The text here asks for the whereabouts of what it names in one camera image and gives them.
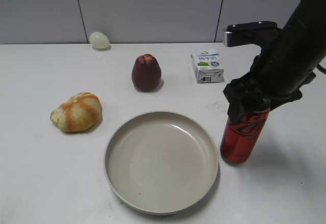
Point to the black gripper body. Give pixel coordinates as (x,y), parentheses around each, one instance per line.
(266,85)

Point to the red cola can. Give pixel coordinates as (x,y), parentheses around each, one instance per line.
(240,138)

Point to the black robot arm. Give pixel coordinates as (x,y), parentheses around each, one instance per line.
(301,42)

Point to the beige round plate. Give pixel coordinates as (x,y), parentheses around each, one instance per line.
(161,162)

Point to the white milk carton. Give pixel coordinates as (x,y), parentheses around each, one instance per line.
(207,67)

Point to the dark red wax apple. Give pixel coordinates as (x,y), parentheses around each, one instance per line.
(146,73)

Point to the pale white egg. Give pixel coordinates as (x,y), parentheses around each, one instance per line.
(99,40)

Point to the orange striped bread roll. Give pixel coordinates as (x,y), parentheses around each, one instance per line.
(81,112)

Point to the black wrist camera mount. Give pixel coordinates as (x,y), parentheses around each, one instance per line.
(262,34)

